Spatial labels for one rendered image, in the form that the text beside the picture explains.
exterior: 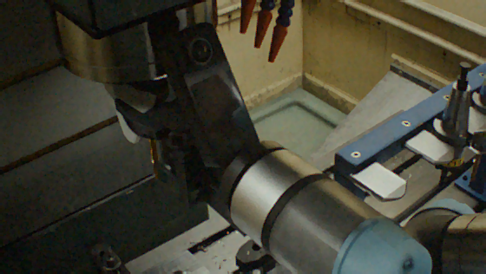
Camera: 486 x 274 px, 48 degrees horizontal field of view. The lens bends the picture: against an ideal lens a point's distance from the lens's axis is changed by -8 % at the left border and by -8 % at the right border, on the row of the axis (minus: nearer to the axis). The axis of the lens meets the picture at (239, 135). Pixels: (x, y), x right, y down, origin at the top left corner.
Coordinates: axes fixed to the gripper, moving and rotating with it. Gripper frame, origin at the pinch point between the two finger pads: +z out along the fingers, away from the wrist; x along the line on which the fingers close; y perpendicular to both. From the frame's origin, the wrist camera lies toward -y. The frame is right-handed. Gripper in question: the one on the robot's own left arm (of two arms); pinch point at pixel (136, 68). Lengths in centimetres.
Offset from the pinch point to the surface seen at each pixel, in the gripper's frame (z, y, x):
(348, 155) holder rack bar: -8.7, 18.5, 23.9
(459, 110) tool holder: -15.4, 14.6, 39.7
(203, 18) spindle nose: -8.4, -7.6, 3.0
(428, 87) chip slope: 27, 56, 100
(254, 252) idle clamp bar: 4.5, 45.0, 18.5
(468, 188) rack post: -8, 50, 66
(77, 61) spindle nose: -3.8, -5.4, -7.5
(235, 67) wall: 80, 64, 72
